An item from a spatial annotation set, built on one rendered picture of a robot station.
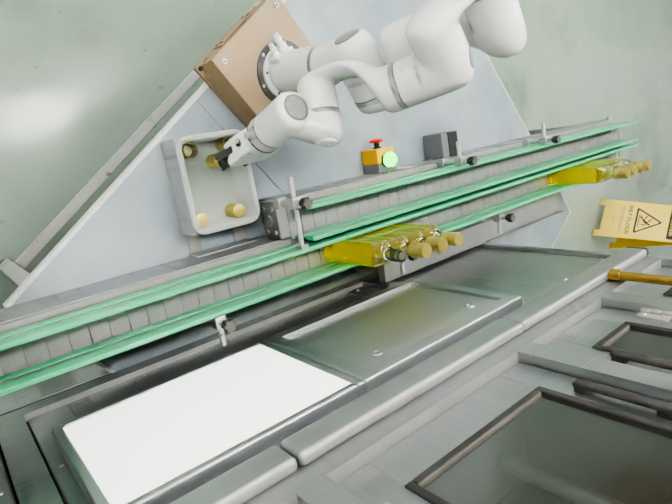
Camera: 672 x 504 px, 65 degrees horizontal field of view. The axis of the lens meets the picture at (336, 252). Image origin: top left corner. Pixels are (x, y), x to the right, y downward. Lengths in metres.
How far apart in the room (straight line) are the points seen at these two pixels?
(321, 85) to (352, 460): 0.66
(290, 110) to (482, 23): 0.35
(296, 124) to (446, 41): 0.29
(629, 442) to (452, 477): 0.24
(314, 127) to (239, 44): 0.39
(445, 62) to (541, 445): 0.60
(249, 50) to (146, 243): 0.51
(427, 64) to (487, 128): 1.18
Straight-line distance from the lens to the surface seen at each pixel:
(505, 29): 0.99
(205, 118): 1.36
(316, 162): 1.51
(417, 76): 0.94
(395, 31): 1.09
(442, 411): 0.91
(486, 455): 0.81
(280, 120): 0.98
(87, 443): 0.98
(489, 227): 1.87
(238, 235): 1.37
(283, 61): 1.30
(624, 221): 4.48
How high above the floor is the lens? 1.97
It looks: 52 degrees down
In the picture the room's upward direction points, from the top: 97 degrees clockwise
